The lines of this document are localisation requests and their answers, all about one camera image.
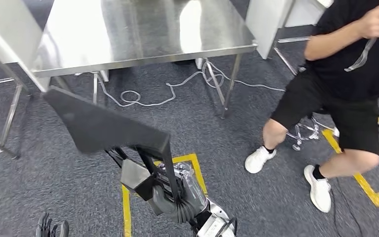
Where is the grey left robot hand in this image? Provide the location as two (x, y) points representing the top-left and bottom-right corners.
(36, 212), (70, 237)

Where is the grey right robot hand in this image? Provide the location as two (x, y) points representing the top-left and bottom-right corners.
(148, 162), (209, 217)

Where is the black plastic bracket part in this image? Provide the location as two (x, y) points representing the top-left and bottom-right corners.
(42, 86), (180, 203)

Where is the stainless steel workbench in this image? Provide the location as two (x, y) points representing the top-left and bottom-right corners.
(32, 0), (258, 119)

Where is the chrome stool base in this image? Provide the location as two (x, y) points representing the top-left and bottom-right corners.
(286, 114), (340, 152)

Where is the stainless steel table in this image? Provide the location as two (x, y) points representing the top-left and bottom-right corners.
(0, 0), (51, 160)

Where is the white panel table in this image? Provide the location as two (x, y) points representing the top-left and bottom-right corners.
(245, 0), (335, 77)

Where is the person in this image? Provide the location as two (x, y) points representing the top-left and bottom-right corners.
(244, 0), (379, 214)

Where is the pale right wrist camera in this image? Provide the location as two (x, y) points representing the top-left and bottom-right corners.
(196, 214), (236, 237)

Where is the white floor cable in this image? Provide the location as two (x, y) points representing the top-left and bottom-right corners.
(96, 60), (287, 108)

